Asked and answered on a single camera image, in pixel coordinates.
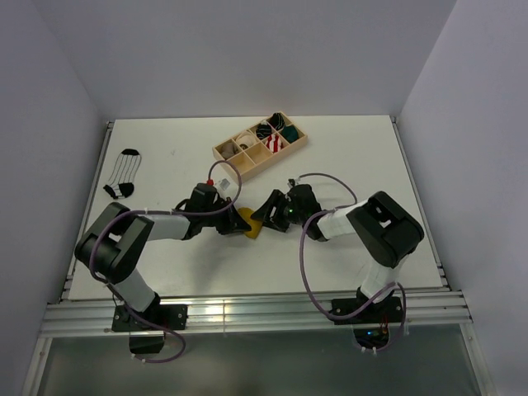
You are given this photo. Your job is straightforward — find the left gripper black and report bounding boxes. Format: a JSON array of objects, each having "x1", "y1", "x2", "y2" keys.
[{"x1": 201, "y1": 197, "x2": 250, "y2": 235}]

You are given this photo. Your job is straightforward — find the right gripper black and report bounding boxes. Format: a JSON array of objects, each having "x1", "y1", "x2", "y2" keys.
[{"x1": 251, "y1": 189, "x2": 307, "y2": 233}]

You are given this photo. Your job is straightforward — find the yellow sock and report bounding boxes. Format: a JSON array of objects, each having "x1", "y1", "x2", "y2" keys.
[{"x1": 238, "y1": 207, "x2": 262, "y2": 239}]

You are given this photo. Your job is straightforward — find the white black striped sock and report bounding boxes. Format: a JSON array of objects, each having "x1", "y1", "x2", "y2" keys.
[{"x1": 103, "y1": 148, "x2": 142, "y2": 200}]

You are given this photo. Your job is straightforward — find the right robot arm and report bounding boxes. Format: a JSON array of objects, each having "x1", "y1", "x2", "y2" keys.
[{"x1": 251, "y1": 184, "x2": 424, "y2": 322}]

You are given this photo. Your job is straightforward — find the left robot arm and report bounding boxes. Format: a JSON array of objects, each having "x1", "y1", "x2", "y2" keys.
[{"x1": 74, "y1": 183, "x2": 252, "y2": 329}]

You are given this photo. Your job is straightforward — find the beige rolled sock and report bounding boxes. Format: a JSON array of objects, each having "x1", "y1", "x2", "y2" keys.
[{"x1": 219, "y1": 141, "x2": 238, "y2": 160}]

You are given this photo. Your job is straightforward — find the wooden compartment tray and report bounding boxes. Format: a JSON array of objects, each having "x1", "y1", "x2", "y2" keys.
[{"x1": 212, "y1": 111, "x2": 309, "y2": 182}]

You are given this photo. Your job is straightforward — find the red white striped rolled sock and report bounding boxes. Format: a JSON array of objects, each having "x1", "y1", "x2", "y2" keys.
[{"x1": 265, "y1": 134, "x2": 283, "y2": 154}]

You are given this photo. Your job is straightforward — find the cream rolled sock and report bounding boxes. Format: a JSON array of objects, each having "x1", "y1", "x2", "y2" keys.
[{"x1": 234, "y1": 130, "x2": 259, "y2": 150}]

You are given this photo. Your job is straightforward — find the dark green rolled sock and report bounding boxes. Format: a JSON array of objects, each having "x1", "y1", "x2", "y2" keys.
[{"x1": 281, "y1": 125, "x2": 299, "y2": 144}]

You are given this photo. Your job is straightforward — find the black white rolled sock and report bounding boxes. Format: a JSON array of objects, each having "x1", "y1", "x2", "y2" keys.
[{"x1": 255, "y1": 123, "x2": 273, "y2": 140}]

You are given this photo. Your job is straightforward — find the black striped rolled sock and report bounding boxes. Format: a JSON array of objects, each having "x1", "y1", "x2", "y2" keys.
[{"x1": 268, "y1": 112, "x2": 285, "y2": 131}]

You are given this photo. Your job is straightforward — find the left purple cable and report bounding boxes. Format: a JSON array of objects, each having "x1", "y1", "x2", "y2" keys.
[{"x1": 89, "y1": 159, "x2": 243, "y2": 365}]

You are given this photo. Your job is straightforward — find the purple cable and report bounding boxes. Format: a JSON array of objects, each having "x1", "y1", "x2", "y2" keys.
[
  {"x1": 295, "y1": 172, "x2": 408, "y2": 354},
  {"x1": 89, "y1": 159, "x2": 243, "y2": 365}
]

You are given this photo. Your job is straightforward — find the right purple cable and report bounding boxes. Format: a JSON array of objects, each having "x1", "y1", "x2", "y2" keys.
[{"x1": 295, "y1": 172, "x2": 408, "y2": 354}]

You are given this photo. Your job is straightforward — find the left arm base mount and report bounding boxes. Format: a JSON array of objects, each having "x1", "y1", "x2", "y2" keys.
[{"x1": 111, "y1": 304, "x2": 188, "y2": 363}]

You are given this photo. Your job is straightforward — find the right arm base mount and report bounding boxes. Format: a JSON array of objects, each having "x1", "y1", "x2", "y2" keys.
[{"x1": 329, "y1": 296, "x2": 408, "y2": 347}]

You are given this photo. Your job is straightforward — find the aluminium frame rail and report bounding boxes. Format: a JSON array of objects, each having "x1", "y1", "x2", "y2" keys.
[{"x1": 39, "y1": 290, "x2": 473, "y2": 338}]

